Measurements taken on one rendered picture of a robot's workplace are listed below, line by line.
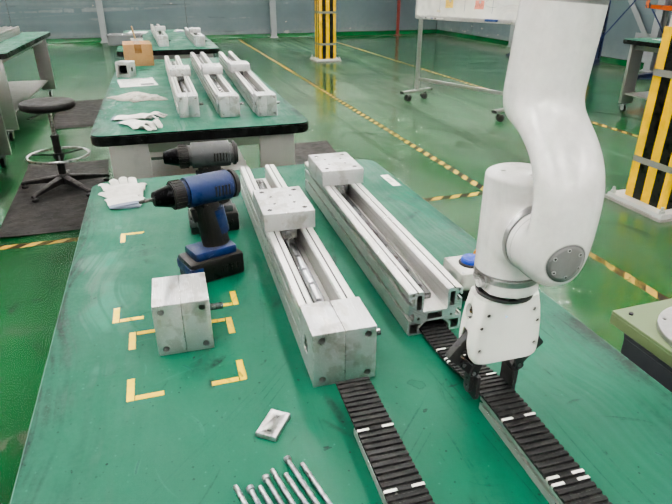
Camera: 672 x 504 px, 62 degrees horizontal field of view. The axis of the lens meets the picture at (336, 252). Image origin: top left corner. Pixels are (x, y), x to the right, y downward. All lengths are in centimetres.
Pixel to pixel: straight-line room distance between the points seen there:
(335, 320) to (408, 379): 15
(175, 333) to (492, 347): 50
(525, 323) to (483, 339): 6
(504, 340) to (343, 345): 23
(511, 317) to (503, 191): 18
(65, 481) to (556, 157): 69
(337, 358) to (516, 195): 36
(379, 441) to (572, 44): 51
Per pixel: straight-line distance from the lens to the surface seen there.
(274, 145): 262
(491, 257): 72
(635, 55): 724
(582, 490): 75
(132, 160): 259
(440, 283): 101
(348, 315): 87
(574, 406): 92
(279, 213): 117
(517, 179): 68
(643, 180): 416
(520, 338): 80
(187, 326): 96
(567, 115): 66
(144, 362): 98
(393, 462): 73
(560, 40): 65
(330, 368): 87
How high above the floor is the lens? 134
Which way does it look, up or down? 26 degrees down
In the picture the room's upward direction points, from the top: straight up
